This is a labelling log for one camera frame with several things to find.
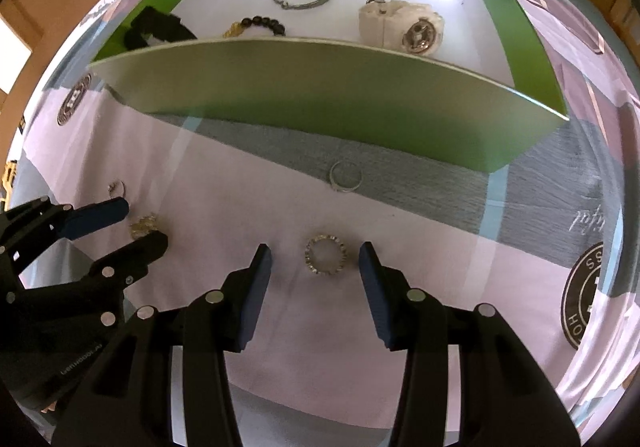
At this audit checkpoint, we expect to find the rhinestone ring bracelet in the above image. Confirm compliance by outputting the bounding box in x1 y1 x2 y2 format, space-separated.
304 232 350 278

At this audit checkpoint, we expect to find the black gold bead bracelet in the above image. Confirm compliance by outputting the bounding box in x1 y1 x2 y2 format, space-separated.
221 14 288 40

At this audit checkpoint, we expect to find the white wrist watch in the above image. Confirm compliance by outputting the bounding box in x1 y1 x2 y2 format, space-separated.
358 0 445 57

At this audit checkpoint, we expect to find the patchwork pink grey bedsheet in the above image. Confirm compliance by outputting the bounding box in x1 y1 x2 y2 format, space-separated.
1 0 639 446

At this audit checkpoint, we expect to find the black object in box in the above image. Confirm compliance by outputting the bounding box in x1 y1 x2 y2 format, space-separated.
124 6 196 51

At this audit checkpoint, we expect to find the green cardboard box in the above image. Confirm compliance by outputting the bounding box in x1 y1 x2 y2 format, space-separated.
90 0 568 172

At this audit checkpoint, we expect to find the gold chain trinket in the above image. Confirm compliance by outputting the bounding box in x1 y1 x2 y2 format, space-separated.
129 213 158 240

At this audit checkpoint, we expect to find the plain silver ring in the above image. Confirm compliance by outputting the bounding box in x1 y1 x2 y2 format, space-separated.
327 159 366 193

